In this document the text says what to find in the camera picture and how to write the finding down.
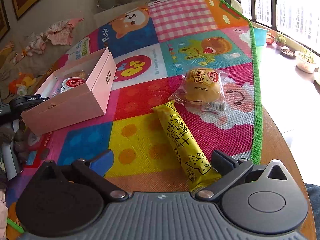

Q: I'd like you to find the white plant pot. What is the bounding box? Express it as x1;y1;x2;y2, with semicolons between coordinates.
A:
295;51;319;74

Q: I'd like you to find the pink baby clothes pile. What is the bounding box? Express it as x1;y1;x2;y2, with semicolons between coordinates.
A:
23;18;84;57

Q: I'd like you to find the beige sofa cover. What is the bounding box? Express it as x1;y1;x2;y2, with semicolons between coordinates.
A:
1;0;148;102

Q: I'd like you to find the pink cardboard box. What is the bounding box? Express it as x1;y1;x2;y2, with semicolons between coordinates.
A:
21;48;116;135

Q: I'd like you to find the rice cracker sandwich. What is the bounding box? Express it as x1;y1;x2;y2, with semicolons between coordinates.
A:
49;70;88;98

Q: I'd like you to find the teal plastic bucket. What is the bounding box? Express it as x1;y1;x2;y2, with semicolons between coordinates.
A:
253;28;268;47

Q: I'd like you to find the yellow cheese snack bar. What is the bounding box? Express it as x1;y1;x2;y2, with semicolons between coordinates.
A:
152;101;221;192

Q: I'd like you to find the orange yellow plush toy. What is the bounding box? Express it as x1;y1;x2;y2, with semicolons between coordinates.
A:
8;73;36;96

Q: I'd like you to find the gloved left hand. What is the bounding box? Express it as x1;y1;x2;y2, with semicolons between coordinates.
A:
0;119;34;190

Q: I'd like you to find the pink yellow folded blanket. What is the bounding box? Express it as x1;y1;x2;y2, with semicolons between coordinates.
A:
0;41;14;62

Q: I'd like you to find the dark plant dish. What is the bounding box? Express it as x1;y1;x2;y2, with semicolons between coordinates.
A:
280;46;296;59

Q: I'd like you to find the round yellow bun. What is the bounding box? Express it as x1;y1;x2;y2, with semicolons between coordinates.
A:
169;67;229;114

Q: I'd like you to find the colourful cartoon play mat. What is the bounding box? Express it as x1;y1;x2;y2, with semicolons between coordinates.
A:
7;0;255;239

